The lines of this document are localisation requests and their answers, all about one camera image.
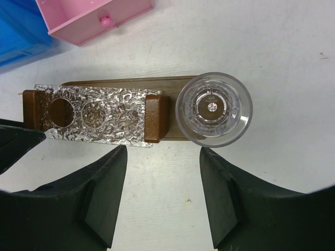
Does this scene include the pink wooden drawer box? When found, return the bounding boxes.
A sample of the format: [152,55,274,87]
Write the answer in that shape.
[36,0,154,46]

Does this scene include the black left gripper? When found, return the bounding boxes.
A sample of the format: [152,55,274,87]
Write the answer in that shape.
[0,119,46,174]

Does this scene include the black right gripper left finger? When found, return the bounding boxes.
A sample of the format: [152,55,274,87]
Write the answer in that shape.
[1,146,128,250]

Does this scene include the blue plastic bin right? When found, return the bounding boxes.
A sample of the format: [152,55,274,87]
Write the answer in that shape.
[1,0,63,67]

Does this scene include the brown wooden tray holder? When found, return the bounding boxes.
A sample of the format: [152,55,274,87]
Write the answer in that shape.
[23,76,191,147]

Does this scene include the clear plastic cup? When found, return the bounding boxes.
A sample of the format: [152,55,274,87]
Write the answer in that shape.
[175,72,253,148]

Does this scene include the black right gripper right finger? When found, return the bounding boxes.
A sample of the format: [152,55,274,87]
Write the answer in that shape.
[199,147,334,250]

